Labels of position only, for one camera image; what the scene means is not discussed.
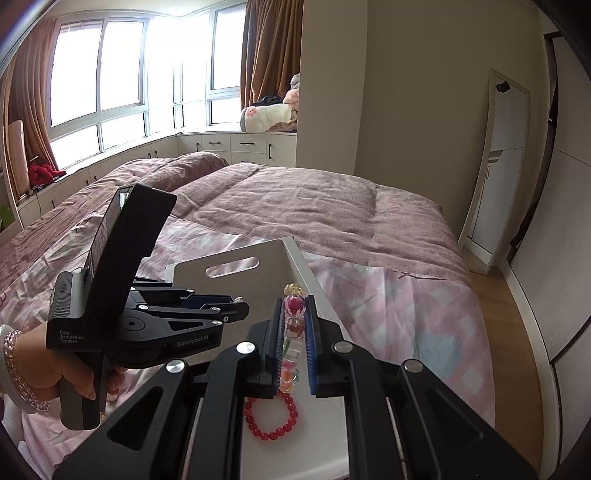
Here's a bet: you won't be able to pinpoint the pink bead wrist bracelet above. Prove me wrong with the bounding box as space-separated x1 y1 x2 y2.
4 329 51 413

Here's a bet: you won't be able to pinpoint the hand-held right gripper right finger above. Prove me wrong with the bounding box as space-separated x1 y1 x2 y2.
308 294 539 480

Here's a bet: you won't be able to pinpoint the brown curtain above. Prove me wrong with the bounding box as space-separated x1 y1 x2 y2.
240 0 304 110
6 17 60 200

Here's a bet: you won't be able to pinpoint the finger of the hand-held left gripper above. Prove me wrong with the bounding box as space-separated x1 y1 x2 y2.
137 302 250 334
131 276 244 309

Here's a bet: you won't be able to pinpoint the white plastic tray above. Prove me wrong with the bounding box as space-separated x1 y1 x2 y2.
164 236 352 480

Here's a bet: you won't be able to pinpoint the red bead bracelet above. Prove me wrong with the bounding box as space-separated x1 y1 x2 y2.
243 391 300 442

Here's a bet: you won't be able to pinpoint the white plush pillow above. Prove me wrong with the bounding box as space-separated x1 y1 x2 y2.
240 102 296 135

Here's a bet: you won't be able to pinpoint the mauve pillow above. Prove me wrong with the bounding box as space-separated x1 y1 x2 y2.
88 152 230 193

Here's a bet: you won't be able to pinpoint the person's left hand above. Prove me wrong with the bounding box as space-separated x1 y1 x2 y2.
33 352 126 408

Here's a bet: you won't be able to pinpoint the large bay window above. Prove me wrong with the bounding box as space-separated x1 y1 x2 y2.
45 6 246 168

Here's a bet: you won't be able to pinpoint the pile of clothes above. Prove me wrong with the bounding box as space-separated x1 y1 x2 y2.
253 73 302 124

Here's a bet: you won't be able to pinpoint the person's left forearm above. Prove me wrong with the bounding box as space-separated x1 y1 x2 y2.
0 323 49 418

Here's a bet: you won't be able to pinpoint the white window seat cabinets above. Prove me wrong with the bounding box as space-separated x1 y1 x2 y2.
17 130 298 229

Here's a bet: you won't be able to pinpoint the white wardrobe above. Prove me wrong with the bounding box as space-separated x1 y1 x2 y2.
507 31 591 467

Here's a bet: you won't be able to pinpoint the red plush toy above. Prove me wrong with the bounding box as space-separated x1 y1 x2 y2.
28 161 68 188

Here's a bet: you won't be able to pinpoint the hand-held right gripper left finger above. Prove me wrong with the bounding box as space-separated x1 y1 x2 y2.
52 296 284 480

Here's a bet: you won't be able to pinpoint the colourful bead bracelet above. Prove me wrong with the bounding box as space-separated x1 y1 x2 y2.
276 283 308 394

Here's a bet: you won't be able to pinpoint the pink bed with blanket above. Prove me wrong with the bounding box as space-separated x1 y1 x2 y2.
0 215 498 480

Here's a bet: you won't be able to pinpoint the white leaning door panel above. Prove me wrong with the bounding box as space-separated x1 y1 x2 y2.
458 68 532 276

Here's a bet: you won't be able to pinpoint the mauve bed blanket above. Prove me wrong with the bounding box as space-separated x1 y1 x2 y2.
0 162 472 296

